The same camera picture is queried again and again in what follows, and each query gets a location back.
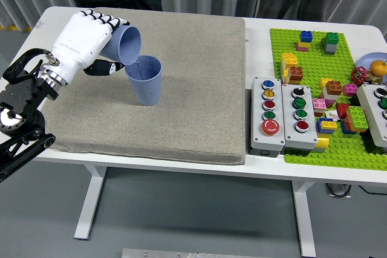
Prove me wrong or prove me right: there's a brown toy brick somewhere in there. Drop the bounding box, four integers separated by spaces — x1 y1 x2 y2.
288 66 304 82
325 80 343 96

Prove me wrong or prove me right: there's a large green toy brick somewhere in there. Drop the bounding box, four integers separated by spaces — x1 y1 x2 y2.
345 105 369 129

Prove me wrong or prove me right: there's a four-button grey control box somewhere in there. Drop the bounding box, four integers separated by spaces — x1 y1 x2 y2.
281 83 319 150

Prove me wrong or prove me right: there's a grey-brown fabric mat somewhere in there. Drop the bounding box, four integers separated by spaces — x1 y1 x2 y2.
30 7 246 166

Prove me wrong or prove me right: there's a red valve handwheel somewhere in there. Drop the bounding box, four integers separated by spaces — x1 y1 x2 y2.
350 66 368 86

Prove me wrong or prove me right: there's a white table leg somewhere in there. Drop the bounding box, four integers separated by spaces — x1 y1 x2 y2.
291 181 317 258
73 166 107 240

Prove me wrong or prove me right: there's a five-button grey control box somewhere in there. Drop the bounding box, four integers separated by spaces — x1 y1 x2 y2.
249 76 287 158

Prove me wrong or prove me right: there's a magenta toy brick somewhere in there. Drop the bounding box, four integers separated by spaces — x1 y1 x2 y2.
342 83 359 97

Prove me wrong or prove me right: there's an orange fruit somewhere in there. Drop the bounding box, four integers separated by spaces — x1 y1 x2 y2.
370 60 387 77

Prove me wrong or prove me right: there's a clear yellow toy brick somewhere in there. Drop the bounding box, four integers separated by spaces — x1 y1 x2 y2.
313 137 330 150

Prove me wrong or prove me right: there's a red toy brick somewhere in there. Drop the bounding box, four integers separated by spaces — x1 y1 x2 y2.
335 103 351 120

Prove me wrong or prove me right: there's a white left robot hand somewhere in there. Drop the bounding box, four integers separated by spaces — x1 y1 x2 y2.
49 9 131 82

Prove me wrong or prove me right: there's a black power cable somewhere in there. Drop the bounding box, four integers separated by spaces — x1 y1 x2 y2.
359 185 387 195

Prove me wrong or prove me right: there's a blue ribbed plastic cup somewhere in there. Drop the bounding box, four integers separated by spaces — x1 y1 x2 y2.
125 54 163 106
99 25 142 66

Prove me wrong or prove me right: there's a white toy brick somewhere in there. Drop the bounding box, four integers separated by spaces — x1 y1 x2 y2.
322 88 337 102

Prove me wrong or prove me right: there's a light blue plate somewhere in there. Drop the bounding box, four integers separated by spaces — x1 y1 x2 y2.
356 52 387 85

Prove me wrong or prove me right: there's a green studded baseplate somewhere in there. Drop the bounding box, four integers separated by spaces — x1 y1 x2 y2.
269 28 387 170

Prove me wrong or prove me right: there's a blue toy brick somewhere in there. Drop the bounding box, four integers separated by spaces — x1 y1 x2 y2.
340 120 358 135
299 30 314 44
316 117 335 135

